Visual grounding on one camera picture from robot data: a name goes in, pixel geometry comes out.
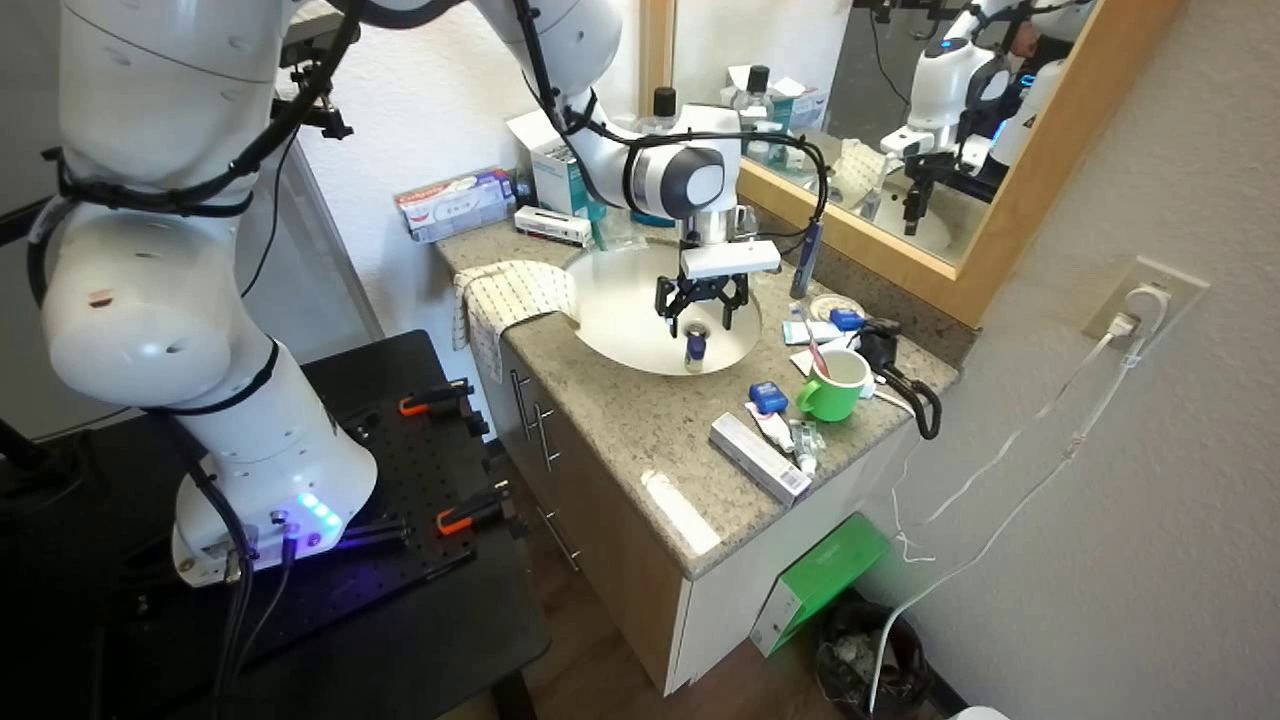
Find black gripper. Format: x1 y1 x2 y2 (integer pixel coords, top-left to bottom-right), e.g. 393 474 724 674
653 269 751 340

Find white oval sink basin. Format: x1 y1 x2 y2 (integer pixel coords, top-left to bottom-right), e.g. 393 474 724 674
564 240 770 380

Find white cream tube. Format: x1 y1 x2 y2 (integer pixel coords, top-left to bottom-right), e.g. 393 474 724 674
780 317 842 351

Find electric toothbrush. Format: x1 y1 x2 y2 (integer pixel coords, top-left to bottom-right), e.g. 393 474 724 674
789 217 826 305

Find toothbrush in mug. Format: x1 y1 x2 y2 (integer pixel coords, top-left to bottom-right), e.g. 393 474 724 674
795 323 842 380

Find small white tube red print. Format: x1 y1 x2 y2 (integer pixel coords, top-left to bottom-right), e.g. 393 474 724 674
751 404 807 461

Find green mug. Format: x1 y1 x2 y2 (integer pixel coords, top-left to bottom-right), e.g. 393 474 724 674
795 347 880 426

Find long grey white toothpaste box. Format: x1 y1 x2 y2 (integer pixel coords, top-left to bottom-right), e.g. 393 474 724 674
705 407 818 509

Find small white flat box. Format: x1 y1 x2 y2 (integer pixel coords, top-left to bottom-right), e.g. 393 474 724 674
514 198 595 253

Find white folded towel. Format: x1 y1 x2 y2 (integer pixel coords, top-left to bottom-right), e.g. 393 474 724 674
458 254 581 404

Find blue mouthwash bottle black cap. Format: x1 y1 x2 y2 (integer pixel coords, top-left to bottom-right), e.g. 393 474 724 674
633 82 695 150

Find open white cardboard box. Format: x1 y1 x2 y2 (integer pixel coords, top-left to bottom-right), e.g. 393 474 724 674
503 107 610 217

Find wooden vanity cabinet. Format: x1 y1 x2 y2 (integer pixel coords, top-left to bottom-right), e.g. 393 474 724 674
495 317 925 701

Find tissue box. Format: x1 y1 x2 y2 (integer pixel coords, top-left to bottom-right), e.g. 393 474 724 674
393 164 523 248

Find orange black clamp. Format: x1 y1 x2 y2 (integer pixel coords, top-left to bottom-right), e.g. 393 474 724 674
434 484 518 543
396 380 481 424

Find green box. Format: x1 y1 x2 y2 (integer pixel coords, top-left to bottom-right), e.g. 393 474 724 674
747 513 897 661

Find black trash bin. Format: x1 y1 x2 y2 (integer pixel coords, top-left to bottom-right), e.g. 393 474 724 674
813 592 968 720

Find black robot cart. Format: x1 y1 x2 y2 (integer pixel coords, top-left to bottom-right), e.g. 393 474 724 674
0 326 552 720

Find black corded appliance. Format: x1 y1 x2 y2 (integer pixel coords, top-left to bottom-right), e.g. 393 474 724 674
852 318 949 442

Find white power cable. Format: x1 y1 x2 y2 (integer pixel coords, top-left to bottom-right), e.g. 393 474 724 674
863 283 1171 720

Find wood framed wall mirror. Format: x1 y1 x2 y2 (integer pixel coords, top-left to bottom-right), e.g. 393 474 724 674
636 0 1193 331

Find white wall outlet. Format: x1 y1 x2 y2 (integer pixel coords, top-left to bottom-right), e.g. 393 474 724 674
1080 253 1215 359

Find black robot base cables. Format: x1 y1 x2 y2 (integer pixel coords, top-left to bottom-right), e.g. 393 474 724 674
172 452 300 720

